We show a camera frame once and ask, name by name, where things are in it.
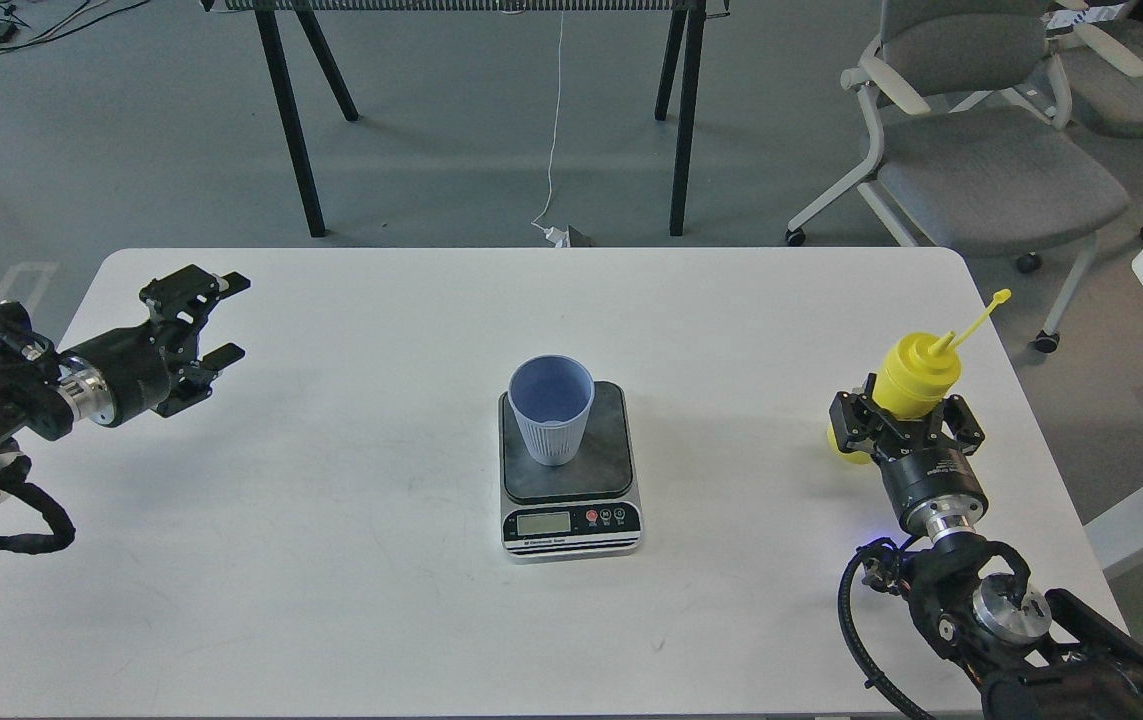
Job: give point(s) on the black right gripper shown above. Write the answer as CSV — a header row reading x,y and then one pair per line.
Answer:
x,y
926,471

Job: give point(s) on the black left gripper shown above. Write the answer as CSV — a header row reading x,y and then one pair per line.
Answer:
x,y
114,377

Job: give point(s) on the yellow squeeze bottle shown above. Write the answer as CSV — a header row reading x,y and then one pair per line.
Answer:
x,y
922,368

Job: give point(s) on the blue ribbed plastic cup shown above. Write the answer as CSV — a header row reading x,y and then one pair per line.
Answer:
x,y
551,397

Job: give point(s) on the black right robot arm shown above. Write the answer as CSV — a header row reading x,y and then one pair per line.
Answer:
x,y
1031,654

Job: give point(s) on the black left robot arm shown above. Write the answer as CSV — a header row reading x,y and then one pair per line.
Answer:
x,y
30,520

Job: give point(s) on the digital kitchen scale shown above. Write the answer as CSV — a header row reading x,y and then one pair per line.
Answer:
x,y
588,507

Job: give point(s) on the white power adapter on floor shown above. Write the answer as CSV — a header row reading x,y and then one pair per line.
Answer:
x,y
567,238

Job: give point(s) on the black legged background table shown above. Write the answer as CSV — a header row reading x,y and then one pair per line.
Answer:
x,y
501,75

